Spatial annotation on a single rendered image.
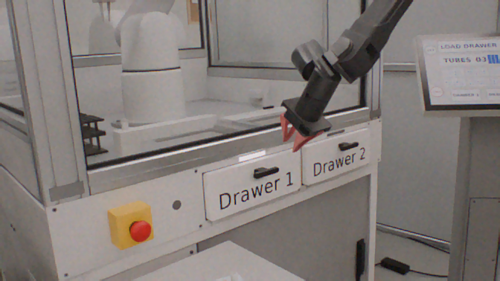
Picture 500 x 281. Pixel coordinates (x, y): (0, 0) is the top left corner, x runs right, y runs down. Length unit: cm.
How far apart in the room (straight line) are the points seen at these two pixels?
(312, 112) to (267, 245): 43
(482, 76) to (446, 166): 104
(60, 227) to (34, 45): 32
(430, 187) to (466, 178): 93
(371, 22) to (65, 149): 60
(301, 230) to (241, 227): 23
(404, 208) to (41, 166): 225
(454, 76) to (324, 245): 71
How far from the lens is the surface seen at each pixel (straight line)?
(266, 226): 113
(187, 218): 94
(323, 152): 118
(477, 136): 166
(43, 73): 78
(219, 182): 95
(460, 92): 154
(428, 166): 259
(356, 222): 144
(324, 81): 83
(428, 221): 270
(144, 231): 81
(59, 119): 79
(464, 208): 174
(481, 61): 163
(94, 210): 84
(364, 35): 83
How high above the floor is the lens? 121
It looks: 14 degrees down
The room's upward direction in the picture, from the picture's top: 3 degrees counter-clockwise
